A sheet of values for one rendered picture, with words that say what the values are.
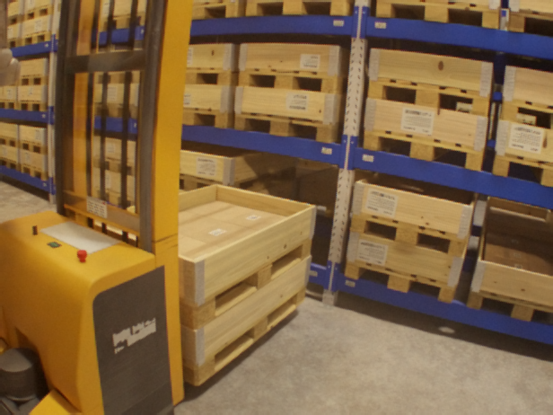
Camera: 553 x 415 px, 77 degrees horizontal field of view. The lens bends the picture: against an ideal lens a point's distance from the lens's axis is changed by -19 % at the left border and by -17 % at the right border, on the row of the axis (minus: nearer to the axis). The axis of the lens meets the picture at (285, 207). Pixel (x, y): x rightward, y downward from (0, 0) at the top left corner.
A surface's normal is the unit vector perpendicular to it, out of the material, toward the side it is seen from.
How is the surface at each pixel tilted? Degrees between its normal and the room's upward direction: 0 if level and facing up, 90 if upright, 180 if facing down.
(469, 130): 90
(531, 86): 90
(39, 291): 74
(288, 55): 90
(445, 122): 90
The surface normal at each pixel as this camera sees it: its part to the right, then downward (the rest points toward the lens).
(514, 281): -0.47, 0.19
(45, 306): -0.43, -0.08
